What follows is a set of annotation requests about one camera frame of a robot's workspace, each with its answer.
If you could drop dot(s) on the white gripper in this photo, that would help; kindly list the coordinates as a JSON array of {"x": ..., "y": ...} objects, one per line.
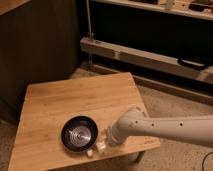
[{"x": 114, "y": 136}]

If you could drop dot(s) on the clear plastic bottle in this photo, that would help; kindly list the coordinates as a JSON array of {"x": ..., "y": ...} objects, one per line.
[{"x": 103, "y": 143}]

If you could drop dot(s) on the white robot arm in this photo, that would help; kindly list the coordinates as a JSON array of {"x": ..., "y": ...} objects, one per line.
[{"x": 194, "y": 130}]

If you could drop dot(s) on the small white bottle cap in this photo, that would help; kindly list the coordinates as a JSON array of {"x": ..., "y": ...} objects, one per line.
[{"x": 90, "y": 153}]

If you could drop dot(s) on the black ceramic bowl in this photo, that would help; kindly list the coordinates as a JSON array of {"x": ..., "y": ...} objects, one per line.
[{"x": 79, "y": 134}]

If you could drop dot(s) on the wooden table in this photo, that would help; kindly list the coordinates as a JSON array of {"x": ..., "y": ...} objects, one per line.
[{"x": 48, "y": 106}]

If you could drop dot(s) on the long grey metal beam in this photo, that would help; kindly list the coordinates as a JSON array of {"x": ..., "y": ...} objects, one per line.
[{"x": 145, "y": 59}]

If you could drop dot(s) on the vertical metal pole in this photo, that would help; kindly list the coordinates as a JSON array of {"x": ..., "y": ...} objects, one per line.
[{"x": 90, "y": 32}]

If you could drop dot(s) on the wooden shelf board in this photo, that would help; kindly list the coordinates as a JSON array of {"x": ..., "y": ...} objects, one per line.
[{"x": 156, "y": 8}]

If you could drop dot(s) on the black handle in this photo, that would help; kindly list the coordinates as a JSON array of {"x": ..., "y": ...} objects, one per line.
[{"x": 192, "y": 66}]

